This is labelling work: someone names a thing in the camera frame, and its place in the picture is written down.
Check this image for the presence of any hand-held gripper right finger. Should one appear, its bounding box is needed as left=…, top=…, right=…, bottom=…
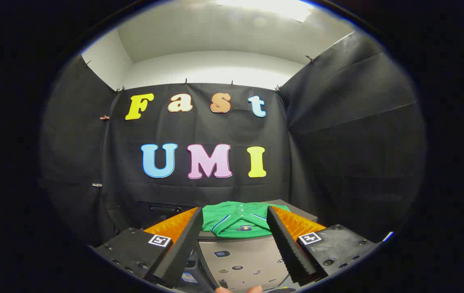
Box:
left=266, top=206, right=381, bottom=285

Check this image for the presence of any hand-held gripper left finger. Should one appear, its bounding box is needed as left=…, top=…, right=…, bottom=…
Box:
left=94, top=207, right=204, bottom=289

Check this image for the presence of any grey washing machine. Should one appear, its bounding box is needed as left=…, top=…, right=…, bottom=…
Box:
left=136, top=200, right=218, bottom=291

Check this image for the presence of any green button shirt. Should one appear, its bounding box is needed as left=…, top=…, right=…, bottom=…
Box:
left=201, top=201, right=291, bottom=238

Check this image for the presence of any grey cabinet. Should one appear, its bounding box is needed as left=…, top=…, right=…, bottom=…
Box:
left=196, top=199, right=318, bottom=290

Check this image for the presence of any black backdrop cloth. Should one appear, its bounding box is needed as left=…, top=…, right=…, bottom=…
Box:
left=40, top=31, right=427, bottom=249

